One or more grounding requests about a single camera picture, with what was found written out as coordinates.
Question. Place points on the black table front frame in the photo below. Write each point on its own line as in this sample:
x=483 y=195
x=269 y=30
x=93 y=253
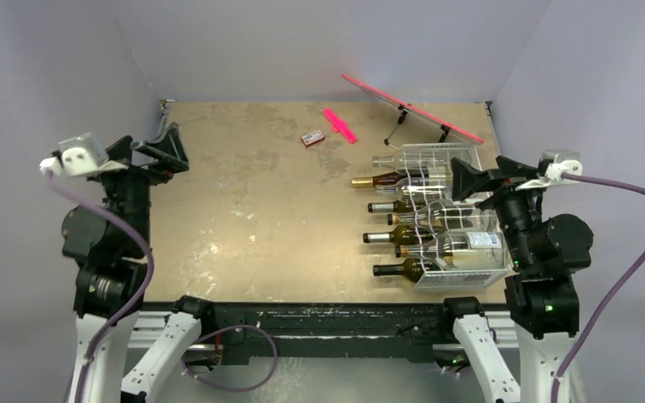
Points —
x=417 y=332

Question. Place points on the gold foil wine bottle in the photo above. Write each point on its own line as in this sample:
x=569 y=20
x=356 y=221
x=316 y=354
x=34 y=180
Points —
x=392 y=178

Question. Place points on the small red box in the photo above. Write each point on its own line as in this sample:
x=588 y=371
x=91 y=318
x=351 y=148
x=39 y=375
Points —
x=312 y=138

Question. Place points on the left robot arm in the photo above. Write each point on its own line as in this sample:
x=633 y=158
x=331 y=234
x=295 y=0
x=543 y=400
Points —
x=109 y=242

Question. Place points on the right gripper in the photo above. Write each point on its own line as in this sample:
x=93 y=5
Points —
x=508 y=177

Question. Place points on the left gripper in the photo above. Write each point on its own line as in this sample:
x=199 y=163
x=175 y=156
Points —
x=169 y=150

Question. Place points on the dark bottle silver cap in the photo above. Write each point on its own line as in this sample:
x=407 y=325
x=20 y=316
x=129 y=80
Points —
x=398 y=206

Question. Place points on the clear bottle black cap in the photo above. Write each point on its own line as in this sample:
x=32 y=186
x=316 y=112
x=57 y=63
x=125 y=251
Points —
x=447 y=216

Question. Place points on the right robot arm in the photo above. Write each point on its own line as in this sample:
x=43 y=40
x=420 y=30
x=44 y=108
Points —
x=545 y=253

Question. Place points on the white wire wine rack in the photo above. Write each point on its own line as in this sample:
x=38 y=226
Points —
x=454 y=279

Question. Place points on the dark green wine bottle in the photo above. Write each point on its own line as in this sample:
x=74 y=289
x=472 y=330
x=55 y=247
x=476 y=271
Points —
x=411 y=269

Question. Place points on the pink plastic clip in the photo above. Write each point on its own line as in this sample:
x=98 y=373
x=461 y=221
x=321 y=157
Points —
x=339 y=125

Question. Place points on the pink framed mirror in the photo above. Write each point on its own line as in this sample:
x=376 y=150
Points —
x=406 y=110

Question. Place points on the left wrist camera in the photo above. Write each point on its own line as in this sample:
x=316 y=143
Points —
x=82 y=155

